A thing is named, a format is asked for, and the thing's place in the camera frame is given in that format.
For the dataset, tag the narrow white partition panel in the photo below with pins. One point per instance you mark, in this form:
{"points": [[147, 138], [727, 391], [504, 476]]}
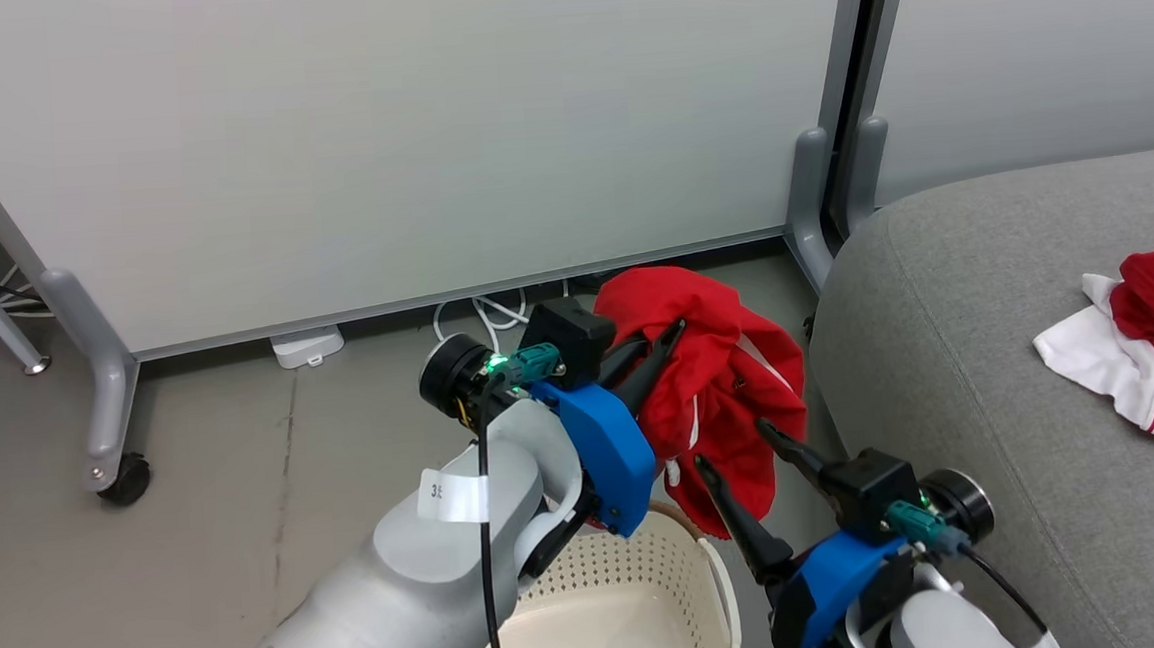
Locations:
{"points": [[1041, 45]]}

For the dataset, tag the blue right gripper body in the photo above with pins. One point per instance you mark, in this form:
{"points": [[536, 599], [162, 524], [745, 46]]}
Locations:
{"points": [[833, 584]]}

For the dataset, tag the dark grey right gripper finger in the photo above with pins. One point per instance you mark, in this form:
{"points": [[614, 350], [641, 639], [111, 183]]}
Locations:
{"points": [[806, 460], [750, 539]]}

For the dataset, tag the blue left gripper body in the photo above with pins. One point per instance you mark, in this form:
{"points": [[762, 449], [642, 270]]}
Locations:
{"points": [[605, 453]]}

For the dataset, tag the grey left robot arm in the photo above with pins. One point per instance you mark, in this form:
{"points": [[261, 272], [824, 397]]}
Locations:
{"points": [[403, 595]]}

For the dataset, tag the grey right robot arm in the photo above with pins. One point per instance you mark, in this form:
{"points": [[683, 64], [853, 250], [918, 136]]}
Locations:
{"points": [[942, 637]]}

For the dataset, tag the grey fabric sofa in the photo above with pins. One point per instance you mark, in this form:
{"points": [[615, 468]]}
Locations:
{"points": [[959, 341]]}

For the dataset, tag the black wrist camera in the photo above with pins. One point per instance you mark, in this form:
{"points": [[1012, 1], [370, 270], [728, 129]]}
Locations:
{"points": [[573, 334], [873, 491]]}

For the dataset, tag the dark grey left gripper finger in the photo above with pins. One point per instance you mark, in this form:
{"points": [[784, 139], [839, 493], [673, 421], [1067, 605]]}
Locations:
{"points": [[652, 369], [624, 355]]}

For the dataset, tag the white power adapter box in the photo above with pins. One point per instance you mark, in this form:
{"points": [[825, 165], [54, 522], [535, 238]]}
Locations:
{"points": [[306, 347]]}

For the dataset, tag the wide white partition panel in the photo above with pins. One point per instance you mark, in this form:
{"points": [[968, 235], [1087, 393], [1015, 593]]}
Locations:
{"points": [[376, 146]]}

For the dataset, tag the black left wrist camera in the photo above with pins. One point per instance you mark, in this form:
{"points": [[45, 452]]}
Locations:
{"points": [[573, 334]]}

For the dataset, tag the grey partition foot post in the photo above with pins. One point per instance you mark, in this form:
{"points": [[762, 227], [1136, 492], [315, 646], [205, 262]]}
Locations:
{"points": [[808, 200], [869, 176], [105, 393]]}

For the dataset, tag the cream perforated laundry basket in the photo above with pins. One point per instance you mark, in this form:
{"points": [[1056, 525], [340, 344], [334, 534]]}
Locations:
{"points": [[614, 602]]}

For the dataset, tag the black caster wheel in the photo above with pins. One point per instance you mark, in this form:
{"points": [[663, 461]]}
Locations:
{"points": [[128, 482]]}

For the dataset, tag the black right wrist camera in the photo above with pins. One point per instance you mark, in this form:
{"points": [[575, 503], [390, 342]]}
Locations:
{"points": [[873, 491]]}

